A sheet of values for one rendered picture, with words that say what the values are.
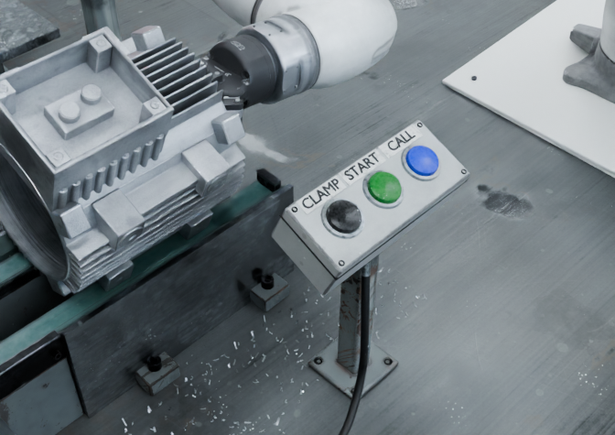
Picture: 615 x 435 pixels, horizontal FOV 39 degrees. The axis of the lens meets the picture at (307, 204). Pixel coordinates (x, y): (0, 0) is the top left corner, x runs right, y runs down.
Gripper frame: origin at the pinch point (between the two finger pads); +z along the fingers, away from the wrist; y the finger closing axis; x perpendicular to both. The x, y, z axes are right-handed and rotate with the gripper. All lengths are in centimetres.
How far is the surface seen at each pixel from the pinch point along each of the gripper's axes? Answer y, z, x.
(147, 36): -2.1, -7.7, -6.5
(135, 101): 5.2, -0.9, -5.1
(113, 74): 2.2, -0.8, -6.4
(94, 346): 9.9, 7.7, 16.6
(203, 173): 10.7, -4.4, 1.1
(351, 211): 26.5, -6.7, -3.2
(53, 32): -37.6, -18.2, 11.0
